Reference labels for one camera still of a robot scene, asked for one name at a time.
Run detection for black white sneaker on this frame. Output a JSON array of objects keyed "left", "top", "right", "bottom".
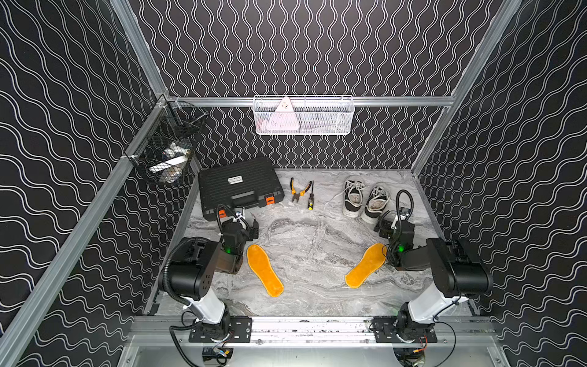
[
  {"left": 360, "top": 185, "right": 391, "bottom": 225},
  {"left": 342, "top": 177, "right": 365, "bottom": 218}
]

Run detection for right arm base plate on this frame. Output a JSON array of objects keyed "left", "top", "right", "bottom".
[{"left": 368, "top": 317, "right": 438, "bottom": 344}]

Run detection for black wire wall basket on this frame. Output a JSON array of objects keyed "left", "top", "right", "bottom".
[{"left": 130, "top": 100, "right": 210, "bottom": 187}]

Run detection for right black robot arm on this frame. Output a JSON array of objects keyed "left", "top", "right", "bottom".
[{"left": 375, "top": 216, "right": 494, "bottom": 328}]

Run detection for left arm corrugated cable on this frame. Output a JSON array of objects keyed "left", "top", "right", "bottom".
[{"left": 160, "top": 238, "right": 203, "bottom": 307}]

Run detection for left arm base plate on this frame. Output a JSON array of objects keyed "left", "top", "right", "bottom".
[{"left": 188, "top": 316, "right": 253, "bottom": 343}]

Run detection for yellow handled pliers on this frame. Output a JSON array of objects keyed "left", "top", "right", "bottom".
[{"left": 289, "top": 176, "right": 313, "bottom": 203}]

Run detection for aluminium front rail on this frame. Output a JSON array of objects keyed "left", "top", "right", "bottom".
[{"left": 129, "top": 315, "right": 497, "bottom": 348}]

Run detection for yellow insole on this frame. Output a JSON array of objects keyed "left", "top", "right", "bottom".
[
  {"left": 345, "top": 243, "right": 387, "bottom": 289},
  {"left": 247, "top": 244, "right": 284, "bottom": 298}
]

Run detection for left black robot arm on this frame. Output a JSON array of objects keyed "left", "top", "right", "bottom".
[{"left": 157, "top": 218, "right": 258, "bottom": 326}]

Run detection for white wire wall basket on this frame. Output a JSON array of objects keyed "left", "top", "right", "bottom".
[{"left": 252, "top": 95, "right": 356, "bottom": 135}]

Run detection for black plastic tool case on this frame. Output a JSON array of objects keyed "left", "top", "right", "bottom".
[{"left": 198, "top": 157, "right": 285, "bottom": 222}]

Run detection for white items in black basket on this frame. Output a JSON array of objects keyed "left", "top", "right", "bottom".
[{"left": 149, "top": 142, "right": 192, "bottom": 184}]

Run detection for pink triangular card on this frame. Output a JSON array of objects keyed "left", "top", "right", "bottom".
[{"left": 265, "top": 96, "right": 300, "bottom": 132}]

